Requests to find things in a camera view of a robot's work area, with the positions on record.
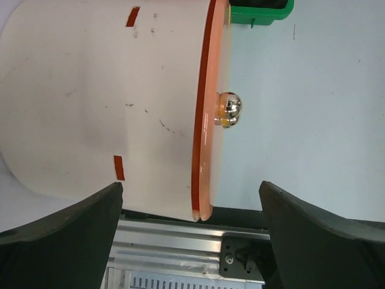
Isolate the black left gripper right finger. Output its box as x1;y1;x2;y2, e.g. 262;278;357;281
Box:
259;181;384;288

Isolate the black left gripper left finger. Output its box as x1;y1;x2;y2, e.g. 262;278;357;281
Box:
1;182;123;288

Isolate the beige cylindrical drum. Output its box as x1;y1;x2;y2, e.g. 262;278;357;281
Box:
1;1;242;221

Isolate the green plastic bin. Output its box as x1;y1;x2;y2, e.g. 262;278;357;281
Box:
229;0;295;28

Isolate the grey slotted cable duct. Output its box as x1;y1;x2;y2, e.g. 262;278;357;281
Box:
100;267;262;289

